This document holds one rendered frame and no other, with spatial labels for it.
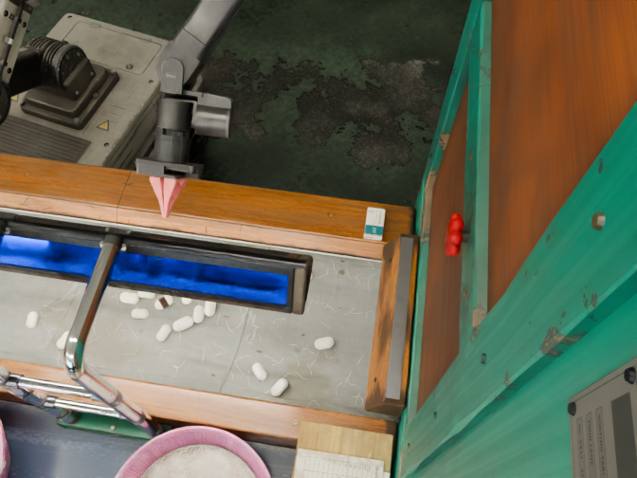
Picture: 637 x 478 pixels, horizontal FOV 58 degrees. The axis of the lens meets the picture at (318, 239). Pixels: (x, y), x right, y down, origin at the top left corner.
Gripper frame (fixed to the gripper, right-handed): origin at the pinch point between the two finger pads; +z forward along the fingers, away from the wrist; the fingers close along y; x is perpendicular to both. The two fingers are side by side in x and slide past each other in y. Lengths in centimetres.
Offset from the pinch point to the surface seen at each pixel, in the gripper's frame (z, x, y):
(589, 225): -15, -71, 44
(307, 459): 32.4, -16.2, 31.4
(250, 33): -55, 156, -24
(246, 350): 22.0, -2.4, 17.6
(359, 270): 7.3, 9.4, 35.4
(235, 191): -3.7, 15.5, 8.5
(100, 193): 0.2, 12.7, -18.3
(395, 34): -62, 162, 38
